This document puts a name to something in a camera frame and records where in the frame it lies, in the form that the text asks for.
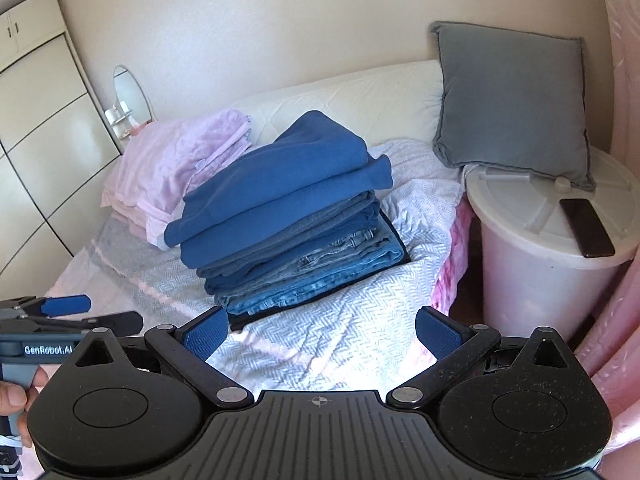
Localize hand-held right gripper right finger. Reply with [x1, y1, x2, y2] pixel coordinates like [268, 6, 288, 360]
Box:
[386, 305, 574, 407]

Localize grey cushion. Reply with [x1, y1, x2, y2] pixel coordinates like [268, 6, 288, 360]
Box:
[430, 21, 598, 192]

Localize stack of folded clothes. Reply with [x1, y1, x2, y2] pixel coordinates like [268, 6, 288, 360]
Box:
[227, 207, 413, 332]

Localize oval mirror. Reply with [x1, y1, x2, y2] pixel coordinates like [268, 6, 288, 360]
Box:
[112, 64, 152, 123]

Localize folded blue jeans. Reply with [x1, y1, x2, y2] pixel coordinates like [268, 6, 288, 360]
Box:
[204, 227, 406, 317]

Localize pink folded blanket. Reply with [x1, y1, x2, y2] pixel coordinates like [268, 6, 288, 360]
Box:
[100, 108, 253, 252]

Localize white wardrobe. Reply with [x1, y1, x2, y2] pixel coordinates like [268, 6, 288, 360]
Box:
[0, 0, 123, 301]

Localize pink curtain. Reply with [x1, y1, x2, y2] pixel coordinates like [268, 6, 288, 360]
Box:
[570, 0, 640, 461]

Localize black phone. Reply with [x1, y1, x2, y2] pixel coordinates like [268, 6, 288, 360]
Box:
[559, 198, 617, 259]

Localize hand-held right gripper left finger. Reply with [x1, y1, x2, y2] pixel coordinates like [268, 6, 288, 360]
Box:
[74, 306, 253, 409]

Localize person's left hand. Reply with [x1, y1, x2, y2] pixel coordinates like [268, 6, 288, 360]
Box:
[0, 366, 51, 449]

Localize blue sweatshirt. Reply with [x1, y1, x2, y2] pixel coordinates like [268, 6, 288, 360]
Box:
[164, 110, 393, 270]

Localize pink grey bed blanket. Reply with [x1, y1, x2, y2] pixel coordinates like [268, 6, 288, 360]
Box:
[42, 140, 473, 398]

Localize white lidded bin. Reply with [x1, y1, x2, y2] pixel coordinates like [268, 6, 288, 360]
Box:
[461, 147, 640, 333]

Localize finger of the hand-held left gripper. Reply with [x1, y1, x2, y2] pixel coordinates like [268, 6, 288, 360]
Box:
[0, 294, 93, 319]
[30, 310, 146, 336]

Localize pink bed sheet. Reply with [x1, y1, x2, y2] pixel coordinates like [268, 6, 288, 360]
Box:
[432, 195, 476, 317]

